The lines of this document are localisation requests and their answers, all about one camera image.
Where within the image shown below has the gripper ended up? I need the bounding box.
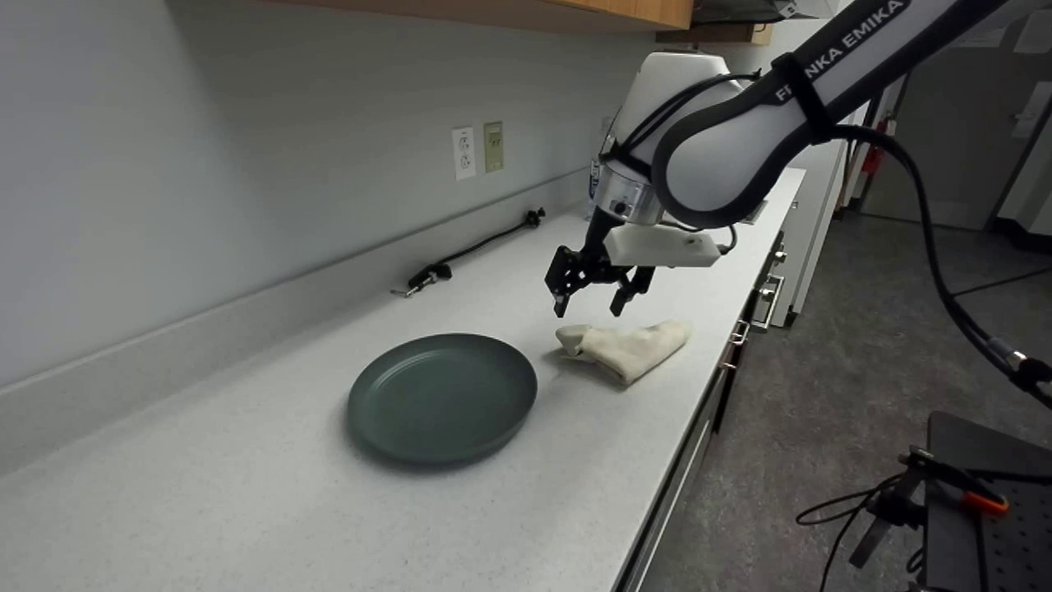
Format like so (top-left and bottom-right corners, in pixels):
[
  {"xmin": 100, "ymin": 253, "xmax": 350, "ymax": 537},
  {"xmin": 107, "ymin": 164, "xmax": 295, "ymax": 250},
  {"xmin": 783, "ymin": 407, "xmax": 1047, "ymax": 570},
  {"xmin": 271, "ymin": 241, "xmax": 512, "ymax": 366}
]
[{"xmin": 546, "ymin": 207, "xmax": 658, "ymax": 320}]

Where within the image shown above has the beige towel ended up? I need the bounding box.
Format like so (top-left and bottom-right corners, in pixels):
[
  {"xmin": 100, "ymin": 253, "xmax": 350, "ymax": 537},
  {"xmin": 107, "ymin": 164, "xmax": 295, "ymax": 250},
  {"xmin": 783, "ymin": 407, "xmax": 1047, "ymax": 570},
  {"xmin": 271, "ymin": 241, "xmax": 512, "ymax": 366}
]
[{"xmin": 556, "ymin": 320, "xmax": 693, "ymax": 387}]

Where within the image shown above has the dark green plate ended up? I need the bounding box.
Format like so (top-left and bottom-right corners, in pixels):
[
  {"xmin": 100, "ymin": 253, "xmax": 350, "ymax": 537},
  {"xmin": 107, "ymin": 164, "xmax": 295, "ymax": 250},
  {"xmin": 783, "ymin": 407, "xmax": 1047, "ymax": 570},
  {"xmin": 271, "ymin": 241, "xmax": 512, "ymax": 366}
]
[{"xmin": 347, "ymin": 333, "xmax": 539, "ymax": 466}]

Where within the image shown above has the white cabinet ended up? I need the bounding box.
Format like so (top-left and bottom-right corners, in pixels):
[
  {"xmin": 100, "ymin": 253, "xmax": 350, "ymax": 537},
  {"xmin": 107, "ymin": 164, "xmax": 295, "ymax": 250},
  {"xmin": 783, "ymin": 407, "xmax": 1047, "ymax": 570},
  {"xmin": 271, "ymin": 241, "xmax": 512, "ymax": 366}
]
[{"xmin": 771, "ymin": 138, "xmax": 849, "ymax": 328}]

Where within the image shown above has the red fire extinguisher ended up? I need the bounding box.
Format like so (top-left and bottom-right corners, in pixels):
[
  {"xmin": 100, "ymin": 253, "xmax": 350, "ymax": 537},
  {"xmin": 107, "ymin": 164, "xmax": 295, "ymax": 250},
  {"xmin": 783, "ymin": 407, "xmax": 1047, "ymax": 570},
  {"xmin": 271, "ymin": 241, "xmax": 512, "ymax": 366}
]
[{"xmin": 861, "ymin": 115, "xmax": 895, "ymax": 178}]

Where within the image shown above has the black clamp with orange tip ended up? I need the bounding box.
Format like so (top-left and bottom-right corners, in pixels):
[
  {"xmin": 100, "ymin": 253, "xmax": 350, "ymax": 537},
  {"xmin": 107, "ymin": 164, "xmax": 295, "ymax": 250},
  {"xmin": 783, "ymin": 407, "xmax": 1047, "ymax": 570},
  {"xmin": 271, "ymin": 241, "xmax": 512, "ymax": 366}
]
[{"xmin": 849, "ymin": 444, "xmax": 1010, "ymax": 570}]

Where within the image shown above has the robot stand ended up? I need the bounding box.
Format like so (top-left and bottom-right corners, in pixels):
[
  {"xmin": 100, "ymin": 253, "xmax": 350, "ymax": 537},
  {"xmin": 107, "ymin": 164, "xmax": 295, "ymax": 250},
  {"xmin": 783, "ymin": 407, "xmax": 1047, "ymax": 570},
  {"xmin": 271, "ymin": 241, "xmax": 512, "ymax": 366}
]
[{"xmin": 920, "ymin": 411, "xmax": 1052, "ymax": 592}]

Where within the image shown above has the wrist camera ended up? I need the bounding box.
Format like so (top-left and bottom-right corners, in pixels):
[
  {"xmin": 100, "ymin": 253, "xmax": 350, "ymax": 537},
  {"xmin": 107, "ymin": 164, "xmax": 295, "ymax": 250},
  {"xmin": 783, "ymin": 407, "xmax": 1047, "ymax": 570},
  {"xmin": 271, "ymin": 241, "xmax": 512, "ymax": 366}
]
[{"xmin": 604, "ymin": 224, "xmax": 723, "ymax": 269}]

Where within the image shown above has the white wall socket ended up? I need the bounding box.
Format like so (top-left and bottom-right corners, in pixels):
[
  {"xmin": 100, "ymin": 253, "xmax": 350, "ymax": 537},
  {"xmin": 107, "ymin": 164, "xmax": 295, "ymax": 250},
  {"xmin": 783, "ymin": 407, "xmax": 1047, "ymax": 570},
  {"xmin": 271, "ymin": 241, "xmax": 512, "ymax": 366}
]
[{"xmin": 451, "ymin": 126, "xmax": 478, "ymax": 181}]

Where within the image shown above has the black cable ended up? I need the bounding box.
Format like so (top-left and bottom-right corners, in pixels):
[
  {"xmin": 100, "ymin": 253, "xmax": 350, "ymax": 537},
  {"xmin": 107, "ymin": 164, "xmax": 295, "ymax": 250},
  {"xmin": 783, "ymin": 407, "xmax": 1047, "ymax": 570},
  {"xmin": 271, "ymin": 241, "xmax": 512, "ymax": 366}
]
[{"xmin": 795, "ymin": 483, "xmax": 907, "ymax": 592}]

